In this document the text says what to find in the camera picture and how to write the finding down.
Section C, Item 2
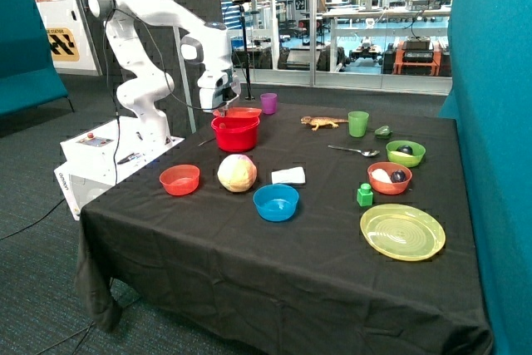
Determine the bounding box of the pastel plush ball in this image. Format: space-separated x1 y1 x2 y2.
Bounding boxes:
217 154 257 193

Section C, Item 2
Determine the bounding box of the large red bowl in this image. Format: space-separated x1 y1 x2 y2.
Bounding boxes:
211 116 260 153

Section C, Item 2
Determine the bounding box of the green toy block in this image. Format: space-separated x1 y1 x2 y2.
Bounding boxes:
357 183 373 207

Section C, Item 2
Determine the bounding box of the small orange bowl left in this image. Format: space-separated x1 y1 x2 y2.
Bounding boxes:
159 165 200 196

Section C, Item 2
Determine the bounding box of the yellow black warning sign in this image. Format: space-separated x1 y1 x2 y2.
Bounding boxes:
47 27 80 62

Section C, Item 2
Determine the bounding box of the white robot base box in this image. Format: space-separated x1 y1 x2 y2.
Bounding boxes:
54 116 183 220

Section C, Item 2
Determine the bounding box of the blue plastic bowl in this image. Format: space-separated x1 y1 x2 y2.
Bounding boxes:
253 184 299 222

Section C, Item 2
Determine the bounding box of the purple plastic cup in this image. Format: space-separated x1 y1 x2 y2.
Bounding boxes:
260 92 278 115

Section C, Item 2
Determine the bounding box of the metal spoon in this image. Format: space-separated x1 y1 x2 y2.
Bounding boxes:
328 145 380 157

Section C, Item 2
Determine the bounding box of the dark plum in green bowl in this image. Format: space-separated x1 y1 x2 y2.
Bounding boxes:
397 145 413 155

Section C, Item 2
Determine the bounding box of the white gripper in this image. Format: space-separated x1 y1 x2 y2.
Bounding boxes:
197 69 241 117

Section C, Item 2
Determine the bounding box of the small orange bowl right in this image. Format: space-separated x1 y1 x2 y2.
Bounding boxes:
367 161 412 195

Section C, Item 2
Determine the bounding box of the green toy pepper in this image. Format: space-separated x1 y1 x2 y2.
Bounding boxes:
374 126 393 139

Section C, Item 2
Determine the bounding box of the green plastic bowl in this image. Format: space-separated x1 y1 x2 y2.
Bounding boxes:
386 140 426 168

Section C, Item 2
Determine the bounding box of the orange red plastic plate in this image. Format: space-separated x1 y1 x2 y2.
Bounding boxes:
213 107 262 118

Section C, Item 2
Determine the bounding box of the white folded cloth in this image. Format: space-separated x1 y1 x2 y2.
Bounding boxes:
271 166 306 185

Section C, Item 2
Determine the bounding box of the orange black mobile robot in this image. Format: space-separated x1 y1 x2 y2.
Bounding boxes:
392 37 441 76

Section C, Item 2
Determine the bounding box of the teal partition panel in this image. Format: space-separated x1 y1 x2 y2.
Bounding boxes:
440 0 531 354

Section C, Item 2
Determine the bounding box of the small orange bowl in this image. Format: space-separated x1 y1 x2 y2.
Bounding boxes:
367 161 412 195
159 165 200 196

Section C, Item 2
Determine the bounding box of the green plastic cup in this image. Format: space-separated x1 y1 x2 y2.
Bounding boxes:
348 111 369 138

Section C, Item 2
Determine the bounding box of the black tablecloth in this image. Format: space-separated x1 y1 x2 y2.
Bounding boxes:
75 104 494 354

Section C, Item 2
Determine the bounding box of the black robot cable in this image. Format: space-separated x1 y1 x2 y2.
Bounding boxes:
101 7 209 185

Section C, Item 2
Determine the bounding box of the white egg in orange bowl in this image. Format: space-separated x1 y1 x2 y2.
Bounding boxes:
371 169 392 184

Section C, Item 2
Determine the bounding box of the brown toy lizard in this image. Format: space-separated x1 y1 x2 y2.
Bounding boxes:
300 116 348 131

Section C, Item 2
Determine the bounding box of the dark plum in orange bowl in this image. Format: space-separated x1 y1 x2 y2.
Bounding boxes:
390 170 407 183

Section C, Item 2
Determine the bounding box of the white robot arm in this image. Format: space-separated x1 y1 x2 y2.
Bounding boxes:
88 0 241 148

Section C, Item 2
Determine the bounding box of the yellow plastic plate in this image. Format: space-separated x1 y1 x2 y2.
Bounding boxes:
360 204 446 262

